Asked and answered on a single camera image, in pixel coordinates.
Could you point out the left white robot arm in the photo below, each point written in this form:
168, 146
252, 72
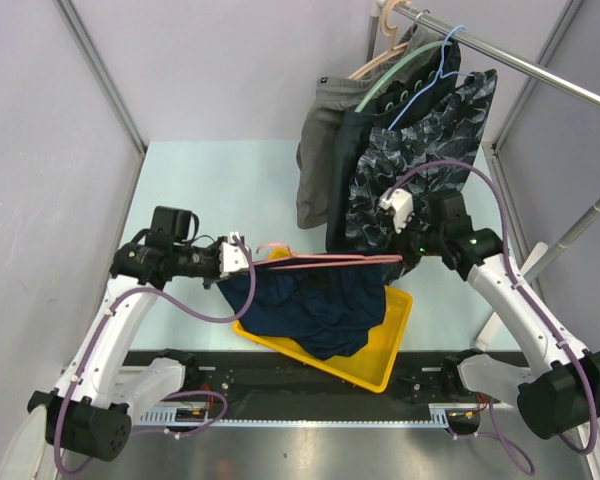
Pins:
87, 411

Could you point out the grey rack pole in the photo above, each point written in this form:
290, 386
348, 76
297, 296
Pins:
565, 241

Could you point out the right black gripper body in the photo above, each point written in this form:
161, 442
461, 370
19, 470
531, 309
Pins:
416, 241

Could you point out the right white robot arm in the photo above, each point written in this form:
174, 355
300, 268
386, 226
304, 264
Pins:
559, 389

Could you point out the dark teal shorts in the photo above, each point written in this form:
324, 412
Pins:
352, 140

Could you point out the wooden hanger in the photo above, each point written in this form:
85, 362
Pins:
379, 18

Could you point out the green hanger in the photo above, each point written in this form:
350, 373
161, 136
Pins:
395, 69

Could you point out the navy blue shorts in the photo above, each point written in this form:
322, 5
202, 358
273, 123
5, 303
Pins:
327, 311

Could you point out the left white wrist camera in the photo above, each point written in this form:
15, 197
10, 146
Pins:
233, 255

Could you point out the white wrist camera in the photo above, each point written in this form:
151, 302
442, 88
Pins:
233, 255
399, 204

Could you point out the leaf patterned shorts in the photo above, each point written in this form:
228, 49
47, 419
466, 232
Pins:
451, 130

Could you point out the yellow plastic tray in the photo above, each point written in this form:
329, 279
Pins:
370, 368

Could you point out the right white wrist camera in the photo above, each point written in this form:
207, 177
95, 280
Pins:
399, 204

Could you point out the pink wire hanger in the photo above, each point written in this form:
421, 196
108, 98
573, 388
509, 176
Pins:
282, 257

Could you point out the blue wire hanger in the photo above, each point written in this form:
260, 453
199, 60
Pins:
432, 82

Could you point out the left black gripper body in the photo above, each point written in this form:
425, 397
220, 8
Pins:
197, 262

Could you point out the grey sweat shorts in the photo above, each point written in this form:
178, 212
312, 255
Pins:
314, 156

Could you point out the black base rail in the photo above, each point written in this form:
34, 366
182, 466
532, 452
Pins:
268, 389

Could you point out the metal clothes rail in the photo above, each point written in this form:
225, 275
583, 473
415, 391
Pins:
502, 56

